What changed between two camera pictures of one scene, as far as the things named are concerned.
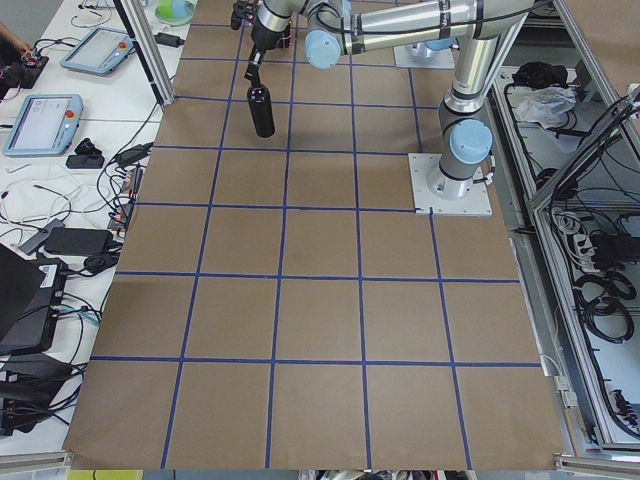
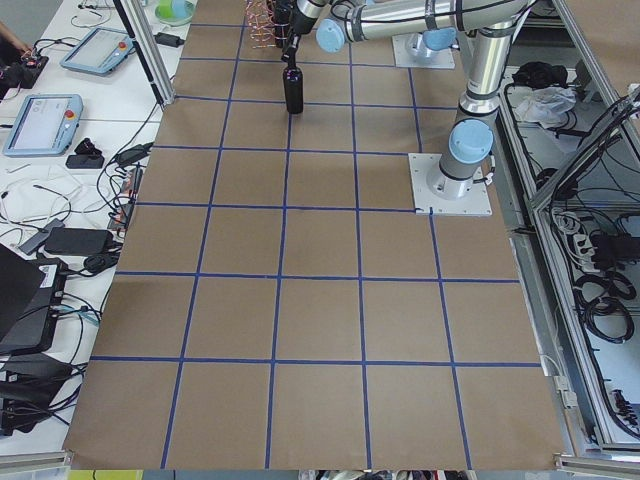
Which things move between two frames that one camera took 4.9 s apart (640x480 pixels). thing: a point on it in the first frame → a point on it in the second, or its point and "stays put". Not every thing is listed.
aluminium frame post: (140, 26) stays put
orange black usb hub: (132, 183) stays put
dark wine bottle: (259, 98) → (293, 85)
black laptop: (31, 289) stays put
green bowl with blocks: (174, 12) stays put
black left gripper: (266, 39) → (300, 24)
